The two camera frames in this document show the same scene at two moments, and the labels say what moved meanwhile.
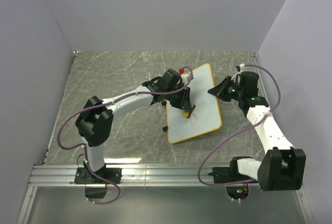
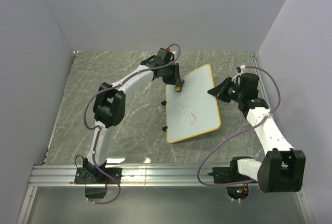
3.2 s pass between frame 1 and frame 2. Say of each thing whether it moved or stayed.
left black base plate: stayed
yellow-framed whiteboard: stayed
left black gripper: moved
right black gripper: stayed
